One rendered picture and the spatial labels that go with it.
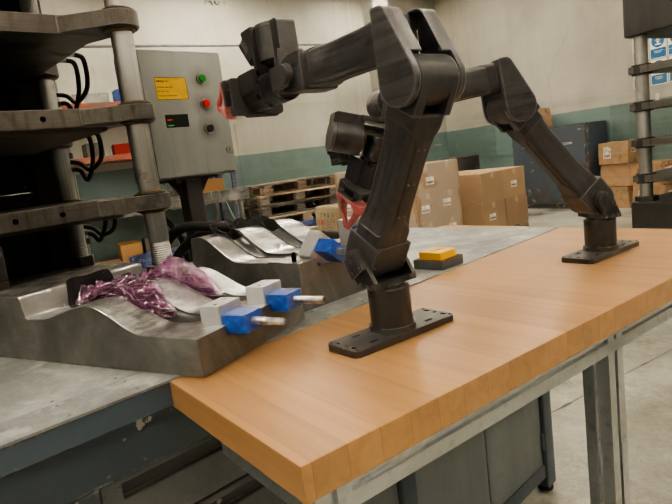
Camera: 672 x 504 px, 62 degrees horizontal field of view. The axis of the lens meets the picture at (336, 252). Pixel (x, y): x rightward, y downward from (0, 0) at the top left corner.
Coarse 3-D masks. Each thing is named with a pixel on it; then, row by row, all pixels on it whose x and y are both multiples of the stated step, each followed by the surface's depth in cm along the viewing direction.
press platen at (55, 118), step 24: (0, 120) 138; (24, 120) 142; (48, 120) 146; (72, 120) 150; (96, 120) 152; (120, 120) 153; (144, 120) 155; (72, 144) 208; (72, 168) 216; (96, 168) 205
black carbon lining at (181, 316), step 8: (96, 272) 107; (104, 272) 108; (72, 280) 102; (80, 280) 104; (88, 280) 106; (104, 280) 108; (72, 288) 102; (80, 288) 104; (72, 296) 102; (208, 296) 96; (216, 296) 97; (224, 296) 98; (232, 296) 97; (240, 296) 97; (72, 304) 101; (176, 312) 89; (184, 312) 89; (176, 320) 87; (184, 320) 87; (192, 320) 86
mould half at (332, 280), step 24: (192, 240) 126; (216, 240) 122; (264, 240) 127; (336, 240) 127; (216, 264) 121; (240, 264) 114; (264, 264) 108; (288, 264) 102; (312, 264) 103; (336, 264) 107; (312, 288) 103; (336, 288) 107; (360, 288) 112
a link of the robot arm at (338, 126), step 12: (384, 108) 99; (336, 120) 100; (348, 120) 100; (360, 120) 101; (372, 120) 100; (384, 120) 99; (336, 132) 99; (348, 132) 99; (360, 132) 100; (336, 144) 100; (348, 144) 100; (360, 144) 100
